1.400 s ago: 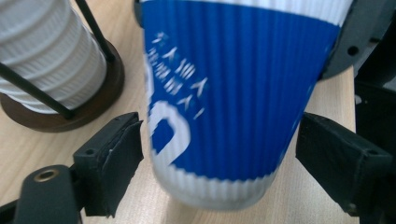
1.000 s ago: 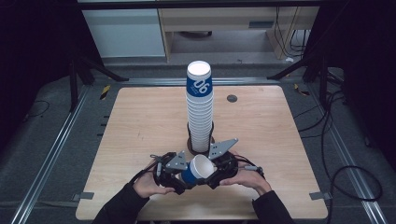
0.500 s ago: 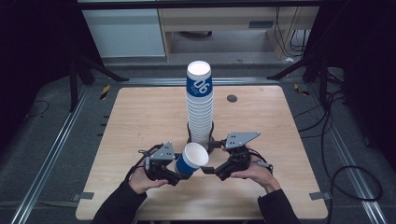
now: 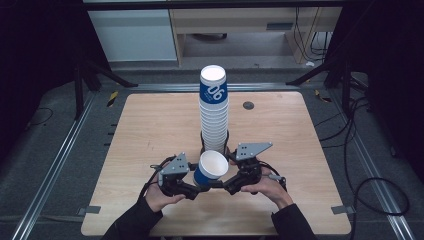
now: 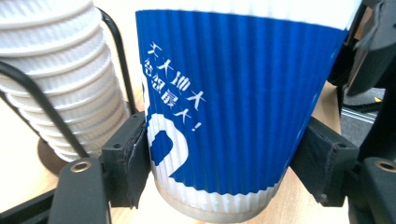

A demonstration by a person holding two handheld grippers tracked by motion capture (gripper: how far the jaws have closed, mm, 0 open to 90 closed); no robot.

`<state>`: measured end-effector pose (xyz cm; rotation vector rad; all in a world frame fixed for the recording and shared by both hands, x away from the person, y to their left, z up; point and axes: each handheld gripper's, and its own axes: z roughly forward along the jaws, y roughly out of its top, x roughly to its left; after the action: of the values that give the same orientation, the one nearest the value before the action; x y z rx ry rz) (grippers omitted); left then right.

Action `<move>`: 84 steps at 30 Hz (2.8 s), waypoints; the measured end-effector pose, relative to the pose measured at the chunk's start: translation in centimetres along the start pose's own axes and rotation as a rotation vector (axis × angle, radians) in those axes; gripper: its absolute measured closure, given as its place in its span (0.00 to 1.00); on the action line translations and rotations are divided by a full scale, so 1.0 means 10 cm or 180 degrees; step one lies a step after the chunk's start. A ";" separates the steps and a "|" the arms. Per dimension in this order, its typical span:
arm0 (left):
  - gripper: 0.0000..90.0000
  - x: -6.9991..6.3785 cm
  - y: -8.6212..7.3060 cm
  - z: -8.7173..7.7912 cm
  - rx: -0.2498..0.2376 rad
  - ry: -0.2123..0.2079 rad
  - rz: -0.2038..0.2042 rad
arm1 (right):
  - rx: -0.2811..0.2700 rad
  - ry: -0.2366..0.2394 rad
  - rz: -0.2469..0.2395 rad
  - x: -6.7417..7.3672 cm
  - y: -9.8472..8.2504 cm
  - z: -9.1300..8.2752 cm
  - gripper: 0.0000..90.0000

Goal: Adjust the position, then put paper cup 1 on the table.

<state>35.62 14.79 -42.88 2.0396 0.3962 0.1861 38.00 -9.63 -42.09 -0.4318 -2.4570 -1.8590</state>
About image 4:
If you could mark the yellow black tape strip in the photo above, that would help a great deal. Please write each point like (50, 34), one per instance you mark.
(321, 96)
(112, 99)

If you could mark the dark round table grommet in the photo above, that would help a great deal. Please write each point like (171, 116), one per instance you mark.
(248, 105)

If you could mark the blue white paper cup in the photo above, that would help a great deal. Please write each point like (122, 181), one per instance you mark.
(212, 165)

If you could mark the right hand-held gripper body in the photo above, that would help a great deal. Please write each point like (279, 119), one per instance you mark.
(250, 173)

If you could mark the person's left hand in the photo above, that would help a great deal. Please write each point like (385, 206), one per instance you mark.
(156, 200)

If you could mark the person's right hand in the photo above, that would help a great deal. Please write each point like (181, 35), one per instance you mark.
(271, 190)

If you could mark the metal floor rail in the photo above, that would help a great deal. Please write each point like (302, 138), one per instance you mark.
(166, 87)
(50, 176)
(376, 180)

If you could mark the black cup holder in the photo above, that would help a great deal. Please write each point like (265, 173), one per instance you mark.
(202, 141)

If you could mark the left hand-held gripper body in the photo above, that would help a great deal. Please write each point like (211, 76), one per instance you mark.
(173, 181)

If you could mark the stack of paper cups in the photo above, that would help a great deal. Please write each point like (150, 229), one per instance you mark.
(214, 123)

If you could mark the dark curtain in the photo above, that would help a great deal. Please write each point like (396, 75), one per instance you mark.
(393, 50)
(33, 50)

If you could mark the grey table bracket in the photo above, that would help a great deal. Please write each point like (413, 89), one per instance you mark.
(89, 210)
(342, 209)

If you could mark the black metal stand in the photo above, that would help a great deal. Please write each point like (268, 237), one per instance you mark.
(78, 93)
(346, 90)

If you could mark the light wooden desk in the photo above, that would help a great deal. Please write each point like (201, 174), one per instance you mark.
(233, 20)

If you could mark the white cabinet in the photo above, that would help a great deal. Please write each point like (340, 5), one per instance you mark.
(133, 35)

